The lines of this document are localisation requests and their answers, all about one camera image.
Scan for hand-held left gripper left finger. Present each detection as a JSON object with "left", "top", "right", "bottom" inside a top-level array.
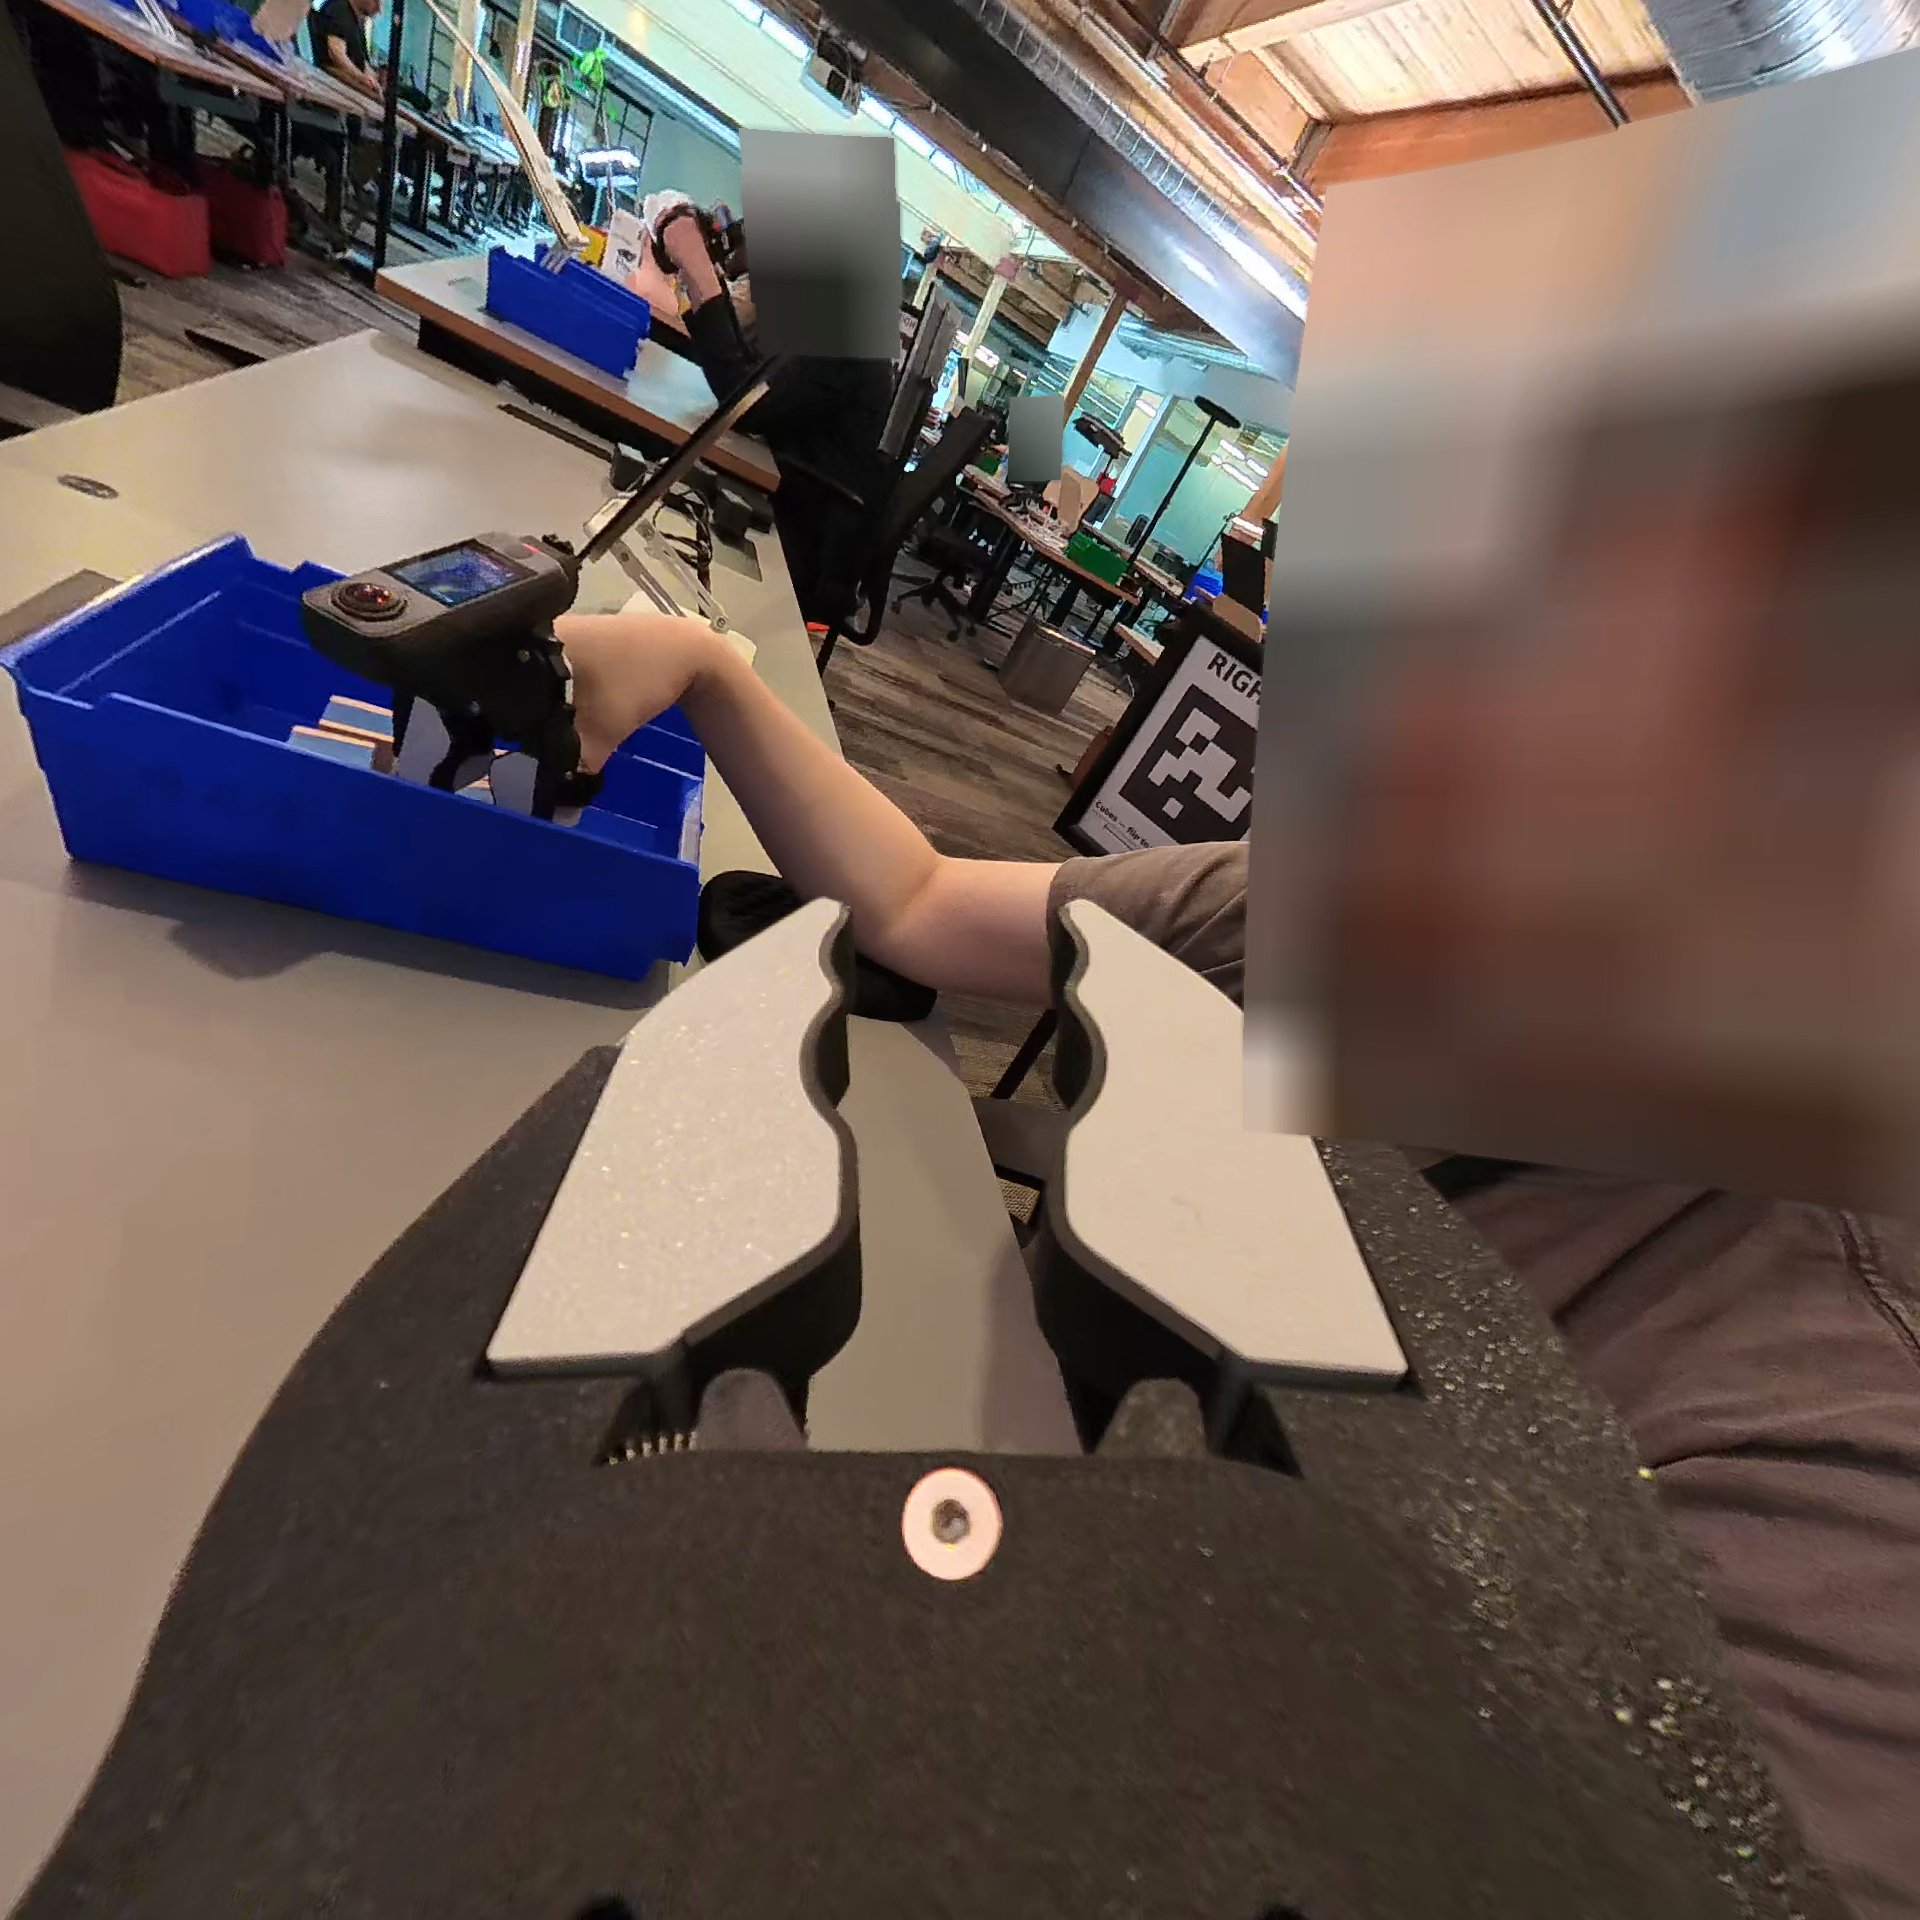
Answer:
[{"left": 482, "top": 898, "right": 861, "bottom": 1440}]

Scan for black wrist rest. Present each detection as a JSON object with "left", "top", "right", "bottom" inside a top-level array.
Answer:
[{"left": 699, "top": 869, "right": 937, "bottom": 1021}]

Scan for red storage bin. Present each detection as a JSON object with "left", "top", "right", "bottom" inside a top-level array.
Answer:
[
  {"left": 204, "top": 165, "right": 291, "bottom": 269},
  {"left": 65, "top": 149, "right": 210, "bottom": 278}
]

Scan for black display board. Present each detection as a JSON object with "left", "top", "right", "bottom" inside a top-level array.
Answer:
[{"left": 579, "top": 361, "right": 782, "bottom": 562}]

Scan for black office chair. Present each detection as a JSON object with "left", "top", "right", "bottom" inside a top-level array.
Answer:
[{"left": 809, "top": 404, "right": 997, "bottom": 680}]

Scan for white stand base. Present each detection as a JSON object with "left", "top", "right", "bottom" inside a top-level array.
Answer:
[{"left": 607, "top": 494, "right": 750, "bottom": 663}]

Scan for grey waste bin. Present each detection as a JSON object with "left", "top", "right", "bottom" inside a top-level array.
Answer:
[{"left": 1002, "top": 624, "right": 1092, "bottom": 716}]

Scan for person's right forearm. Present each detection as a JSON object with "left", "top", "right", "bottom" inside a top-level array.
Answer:
[{"left": 675, "top": 648, "right": 1072, "bottom": 1006}]

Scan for person's grey-brown shirt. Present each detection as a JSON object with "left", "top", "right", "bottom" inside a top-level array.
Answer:
[{"left": 1049, "top": 839, "right": 1245, "bottom": 1006}]

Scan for person's right hand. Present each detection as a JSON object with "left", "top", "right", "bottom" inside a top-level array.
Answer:
[{"left": 558, "top": 611, "right": 728, "bottom": 761}]

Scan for blue plastic bin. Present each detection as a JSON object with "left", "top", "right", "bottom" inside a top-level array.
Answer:
[
  {"left": 0, "top": 535, "right": 712, "bottom": 988},
  {"left": 482, "top": 245, "right": 653, "bottom": 377}
]

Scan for framed tag sign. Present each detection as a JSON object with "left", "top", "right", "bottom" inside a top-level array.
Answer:
[{"left": 1054, "top": 608, "right": 1271, "bottom": 859}]

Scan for person's dark trousers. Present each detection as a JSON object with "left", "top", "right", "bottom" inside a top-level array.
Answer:
[{"left": 1424, "top": 1155, "right": 1920, "bottom": 1920}]

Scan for wooden-edged work table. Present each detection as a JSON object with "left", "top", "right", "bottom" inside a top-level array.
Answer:
[{"left": 377, "top": 265, "right": 782, "bottom": 491}]

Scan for silver ventilation duct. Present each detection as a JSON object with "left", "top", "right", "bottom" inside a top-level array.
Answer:
[{"left": 1650, "top": 0, "right": 1920, "bottom": 108}]

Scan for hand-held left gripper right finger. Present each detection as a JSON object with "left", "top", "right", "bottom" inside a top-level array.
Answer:
[{"left": 1038, "top": 898, "right": 1412, "bottom": 1449}]

